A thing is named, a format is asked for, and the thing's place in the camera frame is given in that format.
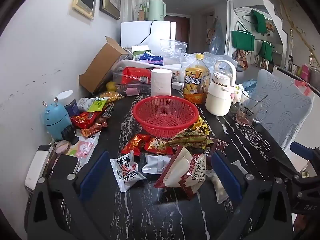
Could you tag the brown red snack packet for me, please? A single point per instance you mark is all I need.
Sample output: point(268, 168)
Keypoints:
point(103, 119)

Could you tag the white fridge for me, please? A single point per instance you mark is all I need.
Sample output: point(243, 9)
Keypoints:
point(135, 35)

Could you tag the yellow lemon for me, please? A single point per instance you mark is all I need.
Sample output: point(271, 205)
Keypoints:
point(111, 86)

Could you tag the white packet with green label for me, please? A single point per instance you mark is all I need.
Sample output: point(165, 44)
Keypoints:
point(96, 105)

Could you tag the clear plastic bag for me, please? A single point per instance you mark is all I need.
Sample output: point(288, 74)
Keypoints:
point(212, 58)

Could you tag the pink box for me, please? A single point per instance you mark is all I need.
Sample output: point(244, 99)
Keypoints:
point(305, 73)

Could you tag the white smiley plush toy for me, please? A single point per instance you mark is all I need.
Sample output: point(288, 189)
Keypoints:
point(237, 90)

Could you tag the clear plastic container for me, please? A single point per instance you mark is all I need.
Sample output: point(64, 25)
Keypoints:
point(120, 88)

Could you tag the chair with grey leaf cover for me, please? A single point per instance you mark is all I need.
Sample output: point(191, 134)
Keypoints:
point(282, 110)

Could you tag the blue robot-shaped humidifier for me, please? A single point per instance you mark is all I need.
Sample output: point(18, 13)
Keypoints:
point(55, 120)

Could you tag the red packet with gold symbol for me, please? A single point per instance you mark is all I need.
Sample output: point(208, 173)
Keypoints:
point(135, 143)

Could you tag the clear zip bag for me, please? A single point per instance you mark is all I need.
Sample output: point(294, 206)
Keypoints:
point(172, 52)

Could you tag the yellow black snack packet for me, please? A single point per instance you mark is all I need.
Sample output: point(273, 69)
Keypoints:
point(202, 127)

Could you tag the wall intercom panel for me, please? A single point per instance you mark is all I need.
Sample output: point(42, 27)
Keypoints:
point(85, 1)

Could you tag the blue wipes pack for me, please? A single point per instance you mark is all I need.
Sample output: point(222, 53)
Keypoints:
point(151, 58)

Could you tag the open cardboard box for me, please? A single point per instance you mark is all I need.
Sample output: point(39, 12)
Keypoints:
point(100, 67)

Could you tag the pink white flat packet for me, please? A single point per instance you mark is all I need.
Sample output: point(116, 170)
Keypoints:
point(82, 147)

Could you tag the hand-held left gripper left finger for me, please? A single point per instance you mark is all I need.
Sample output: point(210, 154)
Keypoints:
point(93, 173)

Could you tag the white packet red black print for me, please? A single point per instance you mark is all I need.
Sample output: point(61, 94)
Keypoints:
point(125, 172)

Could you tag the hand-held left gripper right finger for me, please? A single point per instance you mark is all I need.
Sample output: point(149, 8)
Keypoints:
point(225, 175)

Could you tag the patterned tote bag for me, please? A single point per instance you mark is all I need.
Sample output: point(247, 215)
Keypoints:
point(241, 58)

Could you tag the dark jar with white lid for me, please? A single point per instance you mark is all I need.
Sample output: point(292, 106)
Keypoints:
point(71, 106)

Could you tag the large white dark-red bag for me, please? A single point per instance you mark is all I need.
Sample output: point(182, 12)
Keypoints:
point(178, 172)

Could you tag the orange tea drink bottle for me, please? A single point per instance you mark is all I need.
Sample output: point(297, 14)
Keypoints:
point(196, 85)

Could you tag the small pink block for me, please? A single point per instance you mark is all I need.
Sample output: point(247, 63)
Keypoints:
point(132, 91)

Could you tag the white toilet paper roll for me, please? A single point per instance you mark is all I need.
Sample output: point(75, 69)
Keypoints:
point(161, 82)

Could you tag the green white carton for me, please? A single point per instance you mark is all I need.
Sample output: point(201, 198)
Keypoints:
point(140, 51)

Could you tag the red plastic basket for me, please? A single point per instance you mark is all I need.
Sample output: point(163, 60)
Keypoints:
point(165, 120)

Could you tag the yellow grain packet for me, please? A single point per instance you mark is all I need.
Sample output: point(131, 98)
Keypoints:
point(112, 96)

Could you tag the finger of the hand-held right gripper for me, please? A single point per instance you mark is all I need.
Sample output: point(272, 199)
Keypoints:
point(290, 166)
point(300, 150)

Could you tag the red snack bag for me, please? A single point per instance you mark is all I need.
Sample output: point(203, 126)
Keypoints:
point(135, 75)

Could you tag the pale green electric kettle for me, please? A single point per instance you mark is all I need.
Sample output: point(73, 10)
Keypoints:
point(156, 10)

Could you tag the white charger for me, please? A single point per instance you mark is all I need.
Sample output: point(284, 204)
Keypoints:
point(177, 85)

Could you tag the orange red snack packet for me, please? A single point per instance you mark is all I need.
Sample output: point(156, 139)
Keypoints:
point(95, 129)

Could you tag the brown door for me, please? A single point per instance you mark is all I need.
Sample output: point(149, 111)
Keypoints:
point(181, 30)

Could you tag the clear glass mug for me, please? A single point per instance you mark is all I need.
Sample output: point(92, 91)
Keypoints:
point(247, 110)

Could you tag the large green tote bag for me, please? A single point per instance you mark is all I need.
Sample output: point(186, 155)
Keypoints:
point(241, 40)

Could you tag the silver white snack packet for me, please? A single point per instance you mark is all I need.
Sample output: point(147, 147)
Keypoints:
point(152, 165)

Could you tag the dark brown snack packet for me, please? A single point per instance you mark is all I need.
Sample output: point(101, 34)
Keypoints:
point(220, 143)

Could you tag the red cartoon figure snack packet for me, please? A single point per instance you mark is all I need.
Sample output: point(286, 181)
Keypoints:
point(157, 146)

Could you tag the red gold patterned snack packet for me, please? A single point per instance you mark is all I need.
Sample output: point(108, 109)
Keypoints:
point(83, 120)

